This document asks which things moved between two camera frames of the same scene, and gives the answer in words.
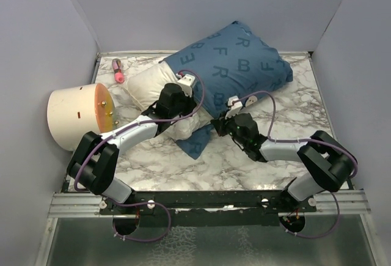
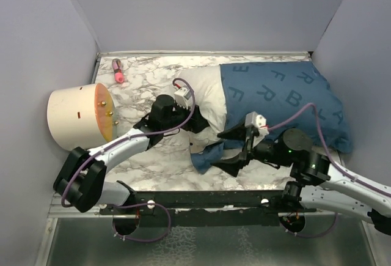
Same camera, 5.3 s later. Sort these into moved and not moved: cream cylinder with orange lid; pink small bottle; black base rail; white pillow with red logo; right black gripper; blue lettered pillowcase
Moved: blue lettered pillowcase; white pillow with red logo; right black gripper
Not moved: black base rail; pink small bottle; cream cylinder with orange lid
